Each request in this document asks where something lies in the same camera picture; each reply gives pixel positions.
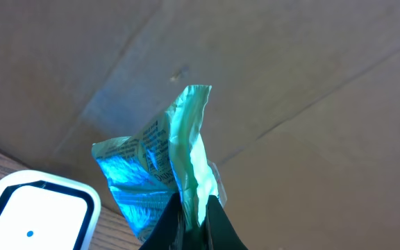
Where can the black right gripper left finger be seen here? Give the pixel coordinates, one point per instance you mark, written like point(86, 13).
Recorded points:
point(170, 228)

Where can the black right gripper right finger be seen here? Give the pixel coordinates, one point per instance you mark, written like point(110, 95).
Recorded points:
point(220, 234)

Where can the teal tissue pack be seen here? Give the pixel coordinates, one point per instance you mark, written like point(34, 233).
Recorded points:
point(167, 156)

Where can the white barcode scanner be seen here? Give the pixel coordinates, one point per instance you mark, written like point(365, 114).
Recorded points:
point(44, 211)

